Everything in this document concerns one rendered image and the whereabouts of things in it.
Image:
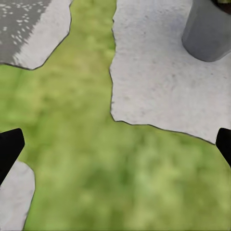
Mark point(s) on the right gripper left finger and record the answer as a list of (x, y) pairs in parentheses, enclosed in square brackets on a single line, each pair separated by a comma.
[(11, 144)]

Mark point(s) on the pot plant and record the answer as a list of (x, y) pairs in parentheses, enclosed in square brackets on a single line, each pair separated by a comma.
[(207, 32)]

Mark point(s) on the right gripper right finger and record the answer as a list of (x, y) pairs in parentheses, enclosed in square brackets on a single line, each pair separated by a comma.
[(223, 142)]

